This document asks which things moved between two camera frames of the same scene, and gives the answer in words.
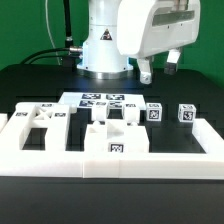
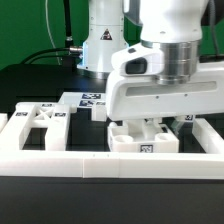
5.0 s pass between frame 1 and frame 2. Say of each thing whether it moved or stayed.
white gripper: moved
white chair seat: moved
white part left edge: stayed
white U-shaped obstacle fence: stayed
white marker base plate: stayed
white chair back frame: stayed
